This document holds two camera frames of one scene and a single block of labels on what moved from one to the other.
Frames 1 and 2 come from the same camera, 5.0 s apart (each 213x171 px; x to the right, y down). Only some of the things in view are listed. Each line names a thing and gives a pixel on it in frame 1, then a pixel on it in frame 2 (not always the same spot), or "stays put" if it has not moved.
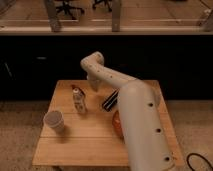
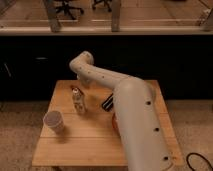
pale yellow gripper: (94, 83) → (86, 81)
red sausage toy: (75, 87) stays put
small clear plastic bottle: (80, 100) stays put
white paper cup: (55, 120) stays put
